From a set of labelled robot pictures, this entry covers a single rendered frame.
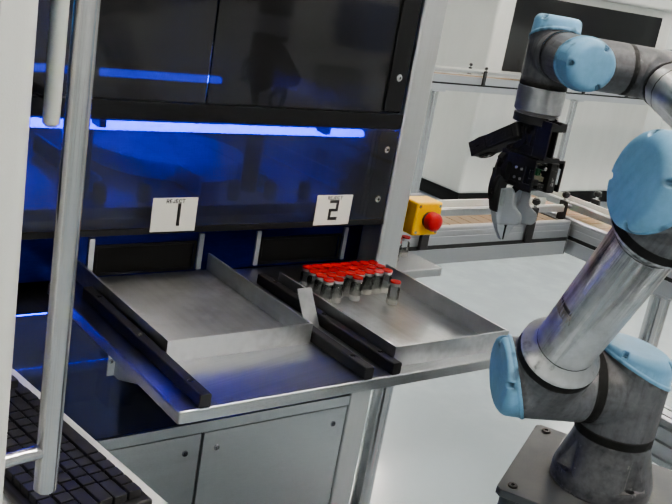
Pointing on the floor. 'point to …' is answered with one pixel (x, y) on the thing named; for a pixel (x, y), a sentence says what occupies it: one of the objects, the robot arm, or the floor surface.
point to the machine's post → (371, 235)
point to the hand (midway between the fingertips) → (499, 230)
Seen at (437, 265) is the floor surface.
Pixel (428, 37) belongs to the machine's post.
